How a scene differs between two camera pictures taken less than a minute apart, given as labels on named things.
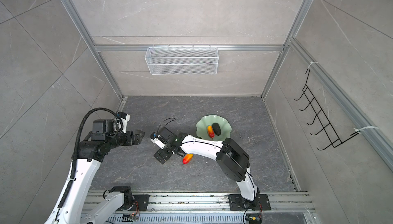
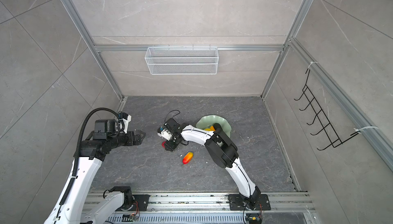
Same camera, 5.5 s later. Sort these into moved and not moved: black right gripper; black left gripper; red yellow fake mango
Moved: black right gripper
Not moved: red yellow fake mango; black left gripper
